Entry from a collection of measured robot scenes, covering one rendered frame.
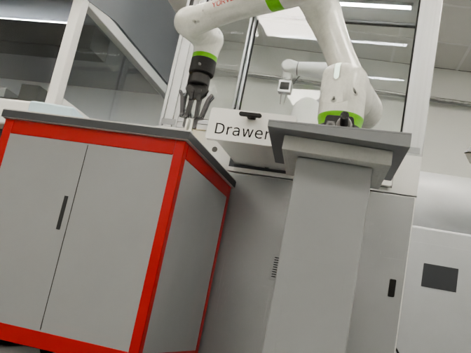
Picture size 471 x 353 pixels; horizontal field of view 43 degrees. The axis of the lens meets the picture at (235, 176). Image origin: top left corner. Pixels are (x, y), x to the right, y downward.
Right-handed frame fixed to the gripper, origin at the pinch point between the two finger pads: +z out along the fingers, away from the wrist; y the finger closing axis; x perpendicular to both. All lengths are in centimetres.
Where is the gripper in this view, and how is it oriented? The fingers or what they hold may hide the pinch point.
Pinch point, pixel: (188, 128)
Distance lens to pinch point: 214.0
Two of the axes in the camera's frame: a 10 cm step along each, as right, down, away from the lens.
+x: -1.4, -2.4, -9.6
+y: -9.7, -1.6, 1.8
